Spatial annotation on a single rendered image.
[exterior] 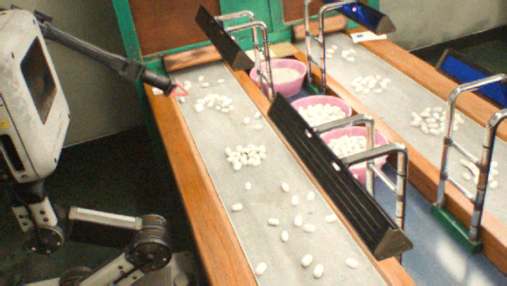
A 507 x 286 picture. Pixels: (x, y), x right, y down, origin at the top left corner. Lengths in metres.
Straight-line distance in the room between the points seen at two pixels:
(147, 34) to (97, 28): 0.78
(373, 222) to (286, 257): 0.48
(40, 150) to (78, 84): 2.13
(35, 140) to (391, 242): 0.78
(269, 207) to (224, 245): 0.22
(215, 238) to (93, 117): 2.10
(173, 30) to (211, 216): 1.19
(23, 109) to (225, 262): 0.65
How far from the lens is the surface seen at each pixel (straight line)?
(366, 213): 1.01
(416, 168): 1.70
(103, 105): 3.40
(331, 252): 1.42
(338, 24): 2.70
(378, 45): 2.56
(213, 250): 1.44
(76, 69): 3.29
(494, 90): 1.49
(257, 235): 1.49
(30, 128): 1.18
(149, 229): 1.52
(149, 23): 2.46
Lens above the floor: 1.76
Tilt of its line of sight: 33 degrees down
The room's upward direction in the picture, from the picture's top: 8 degrees counter-clockwise
